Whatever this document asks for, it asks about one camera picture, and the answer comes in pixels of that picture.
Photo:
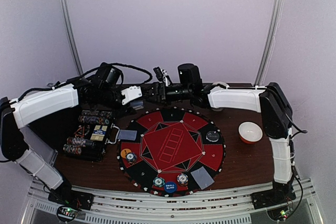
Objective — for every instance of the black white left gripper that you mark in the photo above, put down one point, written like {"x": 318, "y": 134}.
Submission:
{"x": 115, "y": 98}

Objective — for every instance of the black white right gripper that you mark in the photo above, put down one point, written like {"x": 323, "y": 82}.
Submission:
{"x": 159, "y": 92}

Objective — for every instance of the blue backed card deck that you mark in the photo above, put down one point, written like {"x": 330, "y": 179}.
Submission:
{"x": 137, "y": 105}

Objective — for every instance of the black dealer button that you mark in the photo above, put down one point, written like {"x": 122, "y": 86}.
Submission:
{"x": 212, "y": 136}

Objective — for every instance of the face down card seat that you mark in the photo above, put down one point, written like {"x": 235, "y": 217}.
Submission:
{"x": 128, "y": 135}
{"x": 202, "y": 178}

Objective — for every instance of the orange big blind button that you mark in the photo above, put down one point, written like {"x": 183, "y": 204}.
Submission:
{"x": 124, "y": 152}

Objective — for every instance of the mixed colour chip stack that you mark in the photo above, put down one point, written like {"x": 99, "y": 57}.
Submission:
{"x": 131, "y": 158}

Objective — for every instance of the blue white 100 chip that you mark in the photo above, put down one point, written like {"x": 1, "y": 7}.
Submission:
{"x": 182, "y": 179}

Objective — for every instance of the green blue 50 chip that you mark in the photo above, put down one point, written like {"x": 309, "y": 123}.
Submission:
{"x": 158, "y": 182}

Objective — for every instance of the blue small blind button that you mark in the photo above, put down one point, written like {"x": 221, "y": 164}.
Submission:
{"x": 170, "y": 187}

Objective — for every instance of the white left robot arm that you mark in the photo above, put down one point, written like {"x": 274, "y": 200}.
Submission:
{"x": 35, "y": 106}

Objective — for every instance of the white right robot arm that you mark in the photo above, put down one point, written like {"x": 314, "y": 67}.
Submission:
{"x": 269, "y": 101}

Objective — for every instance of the Texas Hold'em card box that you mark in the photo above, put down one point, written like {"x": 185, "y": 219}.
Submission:
{"x": 99, "y": 132}

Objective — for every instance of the top multicolour chip row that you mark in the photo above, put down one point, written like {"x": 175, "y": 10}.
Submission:
{"x": 95, "y": 117}

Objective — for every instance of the black poker chip case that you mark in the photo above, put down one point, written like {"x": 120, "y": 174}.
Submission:
{"x": 54, "y": 129}

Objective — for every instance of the red triangle dice pack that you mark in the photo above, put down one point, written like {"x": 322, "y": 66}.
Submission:
{"x": 81, "y": 131}

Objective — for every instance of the black 100 chip stack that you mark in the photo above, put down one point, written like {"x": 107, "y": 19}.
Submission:
{"x": 78, "y": 141}

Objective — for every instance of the round red black poker mat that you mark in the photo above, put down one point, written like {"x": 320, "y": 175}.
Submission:
{"x": 171, "y": 141}

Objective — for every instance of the white orange bowl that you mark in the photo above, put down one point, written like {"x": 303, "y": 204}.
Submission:
{"x": 250, "y": 133}

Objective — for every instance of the chrome case handle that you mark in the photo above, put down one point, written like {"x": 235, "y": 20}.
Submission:
{"x": 114, "y": 133}

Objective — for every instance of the right aluminium frame post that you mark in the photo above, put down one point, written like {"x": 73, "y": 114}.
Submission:
{"x": 270, "y": 42}

